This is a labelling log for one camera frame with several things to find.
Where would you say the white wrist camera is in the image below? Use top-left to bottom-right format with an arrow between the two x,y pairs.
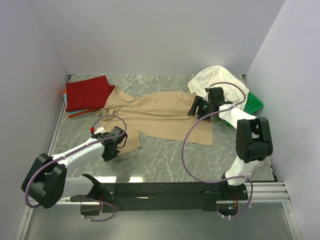
203,87 -> 212,102
90,126 -> 106,136

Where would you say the black base beam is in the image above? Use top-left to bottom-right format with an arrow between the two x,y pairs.
70,182 -> 249,212

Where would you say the aluminium frame rail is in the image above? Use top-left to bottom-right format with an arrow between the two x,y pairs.
16,182 -> 302,240

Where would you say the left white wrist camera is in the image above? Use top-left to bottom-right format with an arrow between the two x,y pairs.
90,126 -> 106,136

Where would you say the purple cable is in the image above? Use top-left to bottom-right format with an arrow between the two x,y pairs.
24,114 -> 128,223
181,81 -> 253,220

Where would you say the folded orange t shirt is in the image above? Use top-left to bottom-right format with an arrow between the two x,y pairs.
62,90 -> 97,118

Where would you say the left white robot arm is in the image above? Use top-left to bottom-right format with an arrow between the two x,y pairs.
21,126 -> 128,209

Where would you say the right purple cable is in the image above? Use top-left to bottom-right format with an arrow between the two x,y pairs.
181,81 -> 253,220

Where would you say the white t shirt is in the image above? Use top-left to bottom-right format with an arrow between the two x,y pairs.
188,65 -> 250,110

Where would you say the folded light blue t shirt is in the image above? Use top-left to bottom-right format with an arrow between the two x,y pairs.
63,91 -> 89,118

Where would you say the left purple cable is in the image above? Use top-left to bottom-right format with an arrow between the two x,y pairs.
24,114 -> 128,223

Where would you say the folded red t shirt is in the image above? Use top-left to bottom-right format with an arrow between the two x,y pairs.
65,75 -> 116,112

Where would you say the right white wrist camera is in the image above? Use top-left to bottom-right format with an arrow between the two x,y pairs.
203,87 -> 212,102

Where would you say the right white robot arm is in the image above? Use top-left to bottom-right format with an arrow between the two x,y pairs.
187,87 -> 273,200

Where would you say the green plastic tray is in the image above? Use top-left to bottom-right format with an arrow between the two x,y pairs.
218,92 -> 264,129

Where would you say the beige t shirt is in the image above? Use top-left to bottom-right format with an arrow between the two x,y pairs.
96,86 -> 215,153

